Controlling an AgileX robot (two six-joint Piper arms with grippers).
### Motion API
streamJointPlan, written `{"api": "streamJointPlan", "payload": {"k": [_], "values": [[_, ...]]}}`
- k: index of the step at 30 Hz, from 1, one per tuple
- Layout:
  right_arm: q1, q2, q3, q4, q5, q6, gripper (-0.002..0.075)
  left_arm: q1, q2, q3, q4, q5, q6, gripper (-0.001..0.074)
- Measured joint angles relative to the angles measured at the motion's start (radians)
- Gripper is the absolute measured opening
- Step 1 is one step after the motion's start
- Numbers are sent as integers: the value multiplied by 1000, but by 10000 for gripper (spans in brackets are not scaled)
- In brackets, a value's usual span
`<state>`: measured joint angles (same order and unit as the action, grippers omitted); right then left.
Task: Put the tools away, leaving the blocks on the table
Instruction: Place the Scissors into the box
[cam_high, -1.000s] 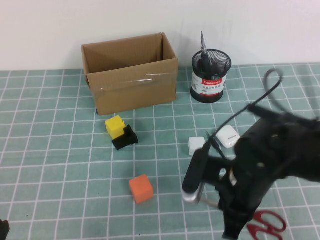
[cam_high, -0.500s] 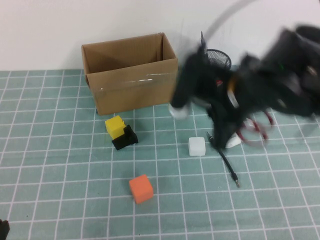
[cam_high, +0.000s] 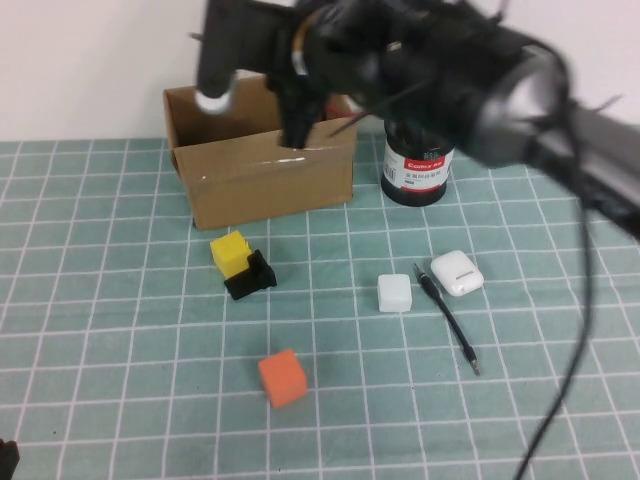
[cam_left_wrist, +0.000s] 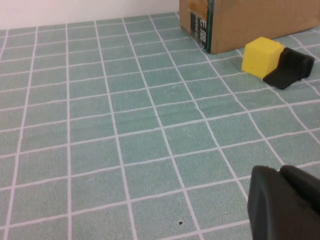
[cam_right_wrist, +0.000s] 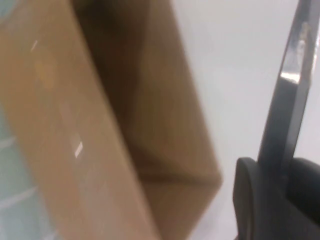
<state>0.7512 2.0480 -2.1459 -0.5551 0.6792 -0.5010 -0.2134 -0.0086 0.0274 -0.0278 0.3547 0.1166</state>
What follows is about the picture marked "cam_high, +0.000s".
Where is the black mesh pen holder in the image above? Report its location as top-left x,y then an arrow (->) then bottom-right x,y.
380,115 -> 457,208

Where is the brown cardboard box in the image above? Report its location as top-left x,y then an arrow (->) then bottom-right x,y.
163,74 -> 358,232

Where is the green grid tablecloth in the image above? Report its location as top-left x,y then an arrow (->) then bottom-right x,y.
0,124 -> 640,480

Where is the orange block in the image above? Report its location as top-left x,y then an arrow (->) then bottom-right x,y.
257,347 -> 308,409

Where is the black plastic bracket block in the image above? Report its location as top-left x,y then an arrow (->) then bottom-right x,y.
223,248 -> 278,302

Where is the yellow block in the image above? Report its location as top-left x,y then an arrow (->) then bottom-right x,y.
209,230 -> 252,279

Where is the white earbuds case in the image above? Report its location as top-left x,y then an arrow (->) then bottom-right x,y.
429,249 -> 485,298

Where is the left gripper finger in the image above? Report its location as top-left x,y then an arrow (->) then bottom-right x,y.
0,438 -> 21,480

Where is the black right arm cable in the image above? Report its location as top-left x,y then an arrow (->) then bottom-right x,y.
517,42 -> 604,480

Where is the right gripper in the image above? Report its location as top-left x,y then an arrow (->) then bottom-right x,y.
264,0 -> 386,149

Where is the white cube block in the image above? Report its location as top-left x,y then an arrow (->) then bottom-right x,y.
375,272 -> 414,314

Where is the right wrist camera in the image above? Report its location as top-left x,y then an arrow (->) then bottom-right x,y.
193,0 -> 282,116

